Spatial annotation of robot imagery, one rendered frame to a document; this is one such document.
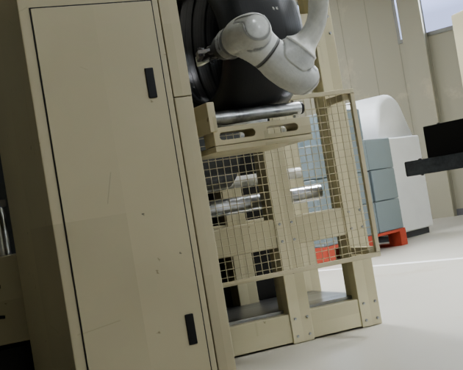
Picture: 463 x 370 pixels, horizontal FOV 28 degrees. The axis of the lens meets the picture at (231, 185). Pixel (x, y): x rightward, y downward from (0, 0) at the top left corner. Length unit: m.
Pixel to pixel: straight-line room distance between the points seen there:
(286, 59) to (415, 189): 6.67
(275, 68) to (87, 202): 0.65
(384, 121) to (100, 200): 6.83
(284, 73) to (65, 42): 0.61
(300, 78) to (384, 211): 5.51
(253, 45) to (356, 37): 9.75
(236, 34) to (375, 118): 6.41
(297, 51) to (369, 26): 9.58
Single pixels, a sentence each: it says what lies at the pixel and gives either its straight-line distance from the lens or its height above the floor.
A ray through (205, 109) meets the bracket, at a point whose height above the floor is 0.93.
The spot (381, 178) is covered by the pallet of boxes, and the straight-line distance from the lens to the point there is 7.99.
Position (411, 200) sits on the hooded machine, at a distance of 9.01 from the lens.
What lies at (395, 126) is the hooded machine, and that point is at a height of 1.07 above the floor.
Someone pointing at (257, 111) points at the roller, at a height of 0.90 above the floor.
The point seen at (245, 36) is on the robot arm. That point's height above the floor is 1.04.
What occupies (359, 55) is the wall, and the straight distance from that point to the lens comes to 12.14.
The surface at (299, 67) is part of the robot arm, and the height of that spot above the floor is 0.95.
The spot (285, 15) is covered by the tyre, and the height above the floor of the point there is 1.20.
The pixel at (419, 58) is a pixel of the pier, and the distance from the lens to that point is 11.57.
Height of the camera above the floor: 0.62
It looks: 1 degrees up
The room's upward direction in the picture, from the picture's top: 9 degrees counter-clockwise
